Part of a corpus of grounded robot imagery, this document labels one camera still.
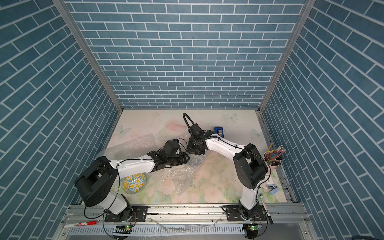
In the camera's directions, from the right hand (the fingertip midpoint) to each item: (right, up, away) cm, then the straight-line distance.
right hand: (190, 152), depth 89 cm
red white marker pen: (-51, -31, -19) cm, 62 cm away
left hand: (+1, -4, -3) cm, 5 cm away
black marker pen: (+40, -26, -14) cm, 50 cm away
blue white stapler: (+46, -19, -9) cm, 50 cm away
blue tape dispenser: (+17, +13, +13) cm, 25 cm away
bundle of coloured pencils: (+46, 0, -9) cm, 47 cm away
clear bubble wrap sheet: (-3, -15, -5) cm, 16 cm away
